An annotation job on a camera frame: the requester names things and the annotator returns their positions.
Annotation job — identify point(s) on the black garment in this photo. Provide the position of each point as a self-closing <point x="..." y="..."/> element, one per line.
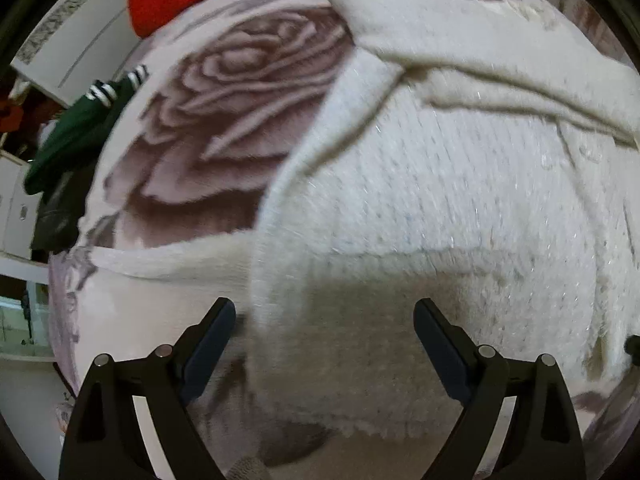
<point x="57" y="215"/>

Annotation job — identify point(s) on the rose printed blanket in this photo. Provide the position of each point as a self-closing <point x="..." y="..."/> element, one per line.
<point x="210" y="125"/>

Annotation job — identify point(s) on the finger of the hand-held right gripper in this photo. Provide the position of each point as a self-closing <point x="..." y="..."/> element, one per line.
<point x="633" y="345"/>

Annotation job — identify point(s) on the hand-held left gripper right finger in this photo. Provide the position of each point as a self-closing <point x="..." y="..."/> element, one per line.
<point x="442" y="355"/>

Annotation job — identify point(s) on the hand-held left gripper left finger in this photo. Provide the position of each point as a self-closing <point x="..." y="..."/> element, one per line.
<point x="207" y="355"/>

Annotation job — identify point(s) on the green striped-cuff garment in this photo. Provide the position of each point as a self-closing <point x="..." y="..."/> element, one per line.
<point x="75" y="130"/>

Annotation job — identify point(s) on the white cabinet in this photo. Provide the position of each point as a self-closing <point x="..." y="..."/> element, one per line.
<point x="75" y="40"/>

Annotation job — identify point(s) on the white knitted sweater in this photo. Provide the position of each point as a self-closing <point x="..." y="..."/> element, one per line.
<point x="440" y="210"/>

